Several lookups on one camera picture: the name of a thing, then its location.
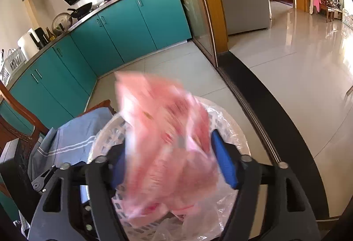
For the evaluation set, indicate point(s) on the blue striped seat cushion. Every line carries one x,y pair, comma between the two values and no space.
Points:
74,133

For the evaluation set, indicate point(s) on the black wok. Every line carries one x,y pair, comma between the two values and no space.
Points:
80,10

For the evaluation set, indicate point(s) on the dark glass bottle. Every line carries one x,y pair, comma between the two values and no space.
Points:
50,34

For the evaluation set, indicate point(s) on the round silver lid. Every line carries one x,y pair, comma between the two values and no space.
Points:
62,23

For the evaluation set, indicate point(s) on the wooden stool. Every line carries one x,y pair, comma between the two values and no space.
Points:
331,10

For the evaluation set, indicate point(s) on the wooden framed glass door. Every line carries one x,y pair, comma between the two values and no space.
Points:
198,23

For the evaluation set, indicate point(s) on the white basket with plastic liner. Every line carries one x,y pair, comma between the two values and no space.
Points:
109,130

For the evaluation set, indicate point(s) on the pink garment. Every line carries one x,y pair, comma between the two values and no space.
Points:
315,2

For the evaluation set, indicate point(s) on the pink plastic bag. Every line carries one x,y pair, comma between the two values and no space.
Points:
165,133

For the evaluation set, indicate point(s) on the carved wooden chair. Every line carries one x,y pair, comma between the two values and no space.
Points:
24,116

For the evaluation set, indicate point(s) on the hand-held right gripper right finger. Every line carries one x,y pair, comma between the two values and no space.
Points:
226,161

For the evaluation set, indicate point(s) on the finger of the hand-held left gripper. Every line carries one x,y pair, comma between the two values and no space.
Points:
41,183
88,216

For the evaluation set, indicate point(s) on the white dish rack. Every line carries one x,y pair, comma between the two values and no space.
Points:
12,63

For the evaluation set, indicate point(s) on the white kitchen appliance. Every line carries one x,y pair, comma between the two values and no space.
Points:
26,45

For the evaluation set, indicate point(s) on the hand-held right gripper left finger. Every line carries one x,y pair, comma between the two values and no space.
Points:
118,169

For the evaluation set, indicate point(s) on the teal lower cabinets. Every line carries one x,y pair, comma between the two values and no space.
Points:
124,23

